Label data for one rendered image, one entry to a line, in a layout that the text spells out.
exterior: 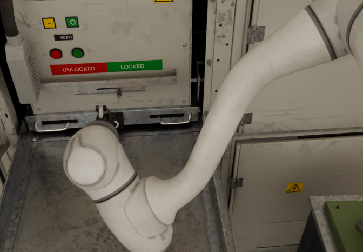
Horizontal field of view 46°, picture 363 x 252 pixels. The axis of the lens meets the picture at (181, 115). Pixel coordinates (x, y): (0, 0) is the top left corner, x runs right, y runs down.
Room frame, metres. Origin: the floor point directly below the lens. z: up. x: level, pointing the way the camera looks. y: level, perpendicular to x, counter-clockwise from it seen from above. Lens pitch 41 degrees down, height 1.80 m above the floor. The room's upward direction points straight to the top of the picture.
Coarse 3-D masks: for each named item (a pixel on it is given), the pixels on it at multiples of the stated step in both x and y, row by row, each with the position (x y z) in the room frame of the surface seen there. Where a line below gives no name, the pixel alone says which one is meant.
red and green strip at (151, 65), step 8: (64, 64) 1.01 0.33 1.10; (72, 64) 1.01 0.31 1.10; (80, 64) 1.01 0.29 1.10; (88, 64) 1.01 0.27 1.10; (96, 64) 1.02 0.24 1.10; (104, 64) 1.02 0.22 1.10; (112, 64) 1.02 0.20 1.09; (120, 64) 1.02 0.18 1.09; (128, 64) 1.02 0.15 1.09; (136, 64) 1.03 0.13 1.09; (144, 64) 1.03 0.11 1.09; (152, 64) 1.03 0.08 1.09; (160, 64) 1.03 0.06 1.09; (56, 72) 1.01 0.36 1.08; (64, 72) 1.01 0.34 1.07; (72, 72) 1.01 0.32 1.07; (80, 72) 1.01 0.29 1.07; (88, 72) 1.01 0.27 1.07; (96, 72) 1.02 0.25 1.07
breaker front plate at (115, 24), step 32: (64, 0) 1.01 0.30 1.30; (96, 0) 1.02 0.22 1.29; (128, 0) 1.03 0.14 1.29; (32, 32) 1.00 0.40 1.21; (64, 32) 1.01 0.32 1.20; (96, 32) 1.02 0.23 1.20; (128, 32) 1.03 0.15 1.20; (160, 32) 1.03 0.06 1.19; (64, 96) 1.01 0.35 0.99; (96, 96) 1.02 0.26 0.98; (128, 96) 1.02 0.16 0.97; (160, 96) 1.03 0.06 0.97
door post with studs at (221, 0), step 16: (208, 0) 1.00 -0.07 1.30; (224, 0) 1.00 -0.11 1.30; (208, 16) 1.00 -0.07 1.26; (224, 16) 1.00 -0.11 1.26; (208, 32) 1.00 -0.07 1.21; (224, 32) 1.00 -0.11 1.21; (208, 48) 1.01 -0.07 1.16; (224, 48) 1.01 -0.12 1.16; (208, 64) 1.00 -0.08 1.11; (224, 64) 1.01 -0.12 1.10; (208, 80) 1.01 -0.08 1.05; (208, 96) 1.01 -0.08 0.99; (208, 112) 1.00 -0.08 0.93
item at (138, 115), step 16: (32, 112) 1.00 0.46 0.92; (64, 112) 1.00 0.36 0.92; (80, 112) 1.00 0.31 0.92; (96, 112) 1.00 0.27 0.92; (112, 112) 1.01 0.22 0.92; (128, 112) 1.01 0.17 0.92; (144, 112) 1.02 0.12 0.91; (160, 112) 1.02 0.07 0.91; (176, 112) 1.02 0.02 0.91; (192, 112) 1.03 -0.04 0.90; (32, 128) 0.99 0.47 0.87; (48, 128) 0.99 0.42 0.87
